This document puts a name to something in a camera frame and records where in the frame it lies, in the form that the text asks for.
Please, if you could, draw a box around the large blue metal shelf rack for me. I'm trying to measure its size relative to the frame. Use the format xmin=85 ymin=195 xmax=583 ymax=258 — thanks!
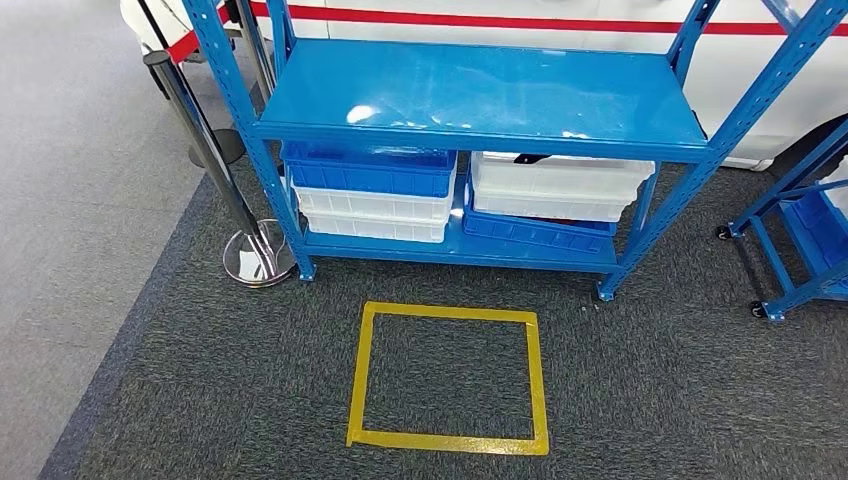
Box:
xmin=182 ymin=0 xmax=848 ymax=303

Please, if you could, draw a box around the thin black pole stanchion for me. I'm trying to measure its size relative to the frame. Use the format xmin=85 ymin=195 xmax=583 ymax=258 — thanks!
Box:
xmin=135 ymin=0 xmax=248 ymax=170

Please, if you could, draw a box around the white car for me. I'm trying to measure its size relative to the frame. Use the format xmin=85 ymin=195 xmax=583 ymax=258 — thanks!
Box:
xmin=119 ymin=0 xmax=848 ymax=174

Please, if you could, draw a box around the yellow floor tape square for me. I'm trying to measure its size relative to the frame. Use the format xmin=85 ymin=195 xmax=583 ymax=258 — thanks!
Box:
xmin=345 ymin=301 xmax=551 ymax=458

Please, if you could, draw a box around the large white plastic crate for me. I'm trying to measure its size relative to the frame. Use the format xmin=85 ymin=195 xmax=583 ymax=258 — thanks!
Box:
xmin=820 ymin=157 xmax=848 ymax=217

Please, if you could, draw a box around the red barrier belt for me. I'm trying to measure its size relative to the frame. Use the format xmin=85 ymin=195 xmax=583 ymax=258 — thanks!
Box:
xmin=248 ymin=1 xmax=848 ymax=38
xmin=165 ymin=6 xmax=232 ymax=66

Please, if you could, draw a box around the blue rack on casters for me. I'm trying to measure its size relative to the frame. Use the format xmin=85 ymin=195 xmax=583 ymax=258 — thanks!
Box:
xmin=715 ymin=119 xmax=848 ymax=324

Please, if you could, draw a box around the stanchion post with chrome base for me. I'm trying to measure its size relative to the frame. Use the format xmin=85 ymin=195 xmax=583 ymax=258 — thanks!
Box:
xmin=142 ymin=50 xmax=297 ymax=289

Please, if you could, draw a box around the blue plastic crate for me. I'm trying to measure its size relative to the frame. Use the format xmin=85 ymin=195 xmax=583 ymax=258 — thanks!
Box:
xmin=791 ymin=188 xmax=848 ymax=273
xmin=461 ymin=173 xmax=619 ymax=256
xmin=280 ymin=142 xmax=458 ymax=199

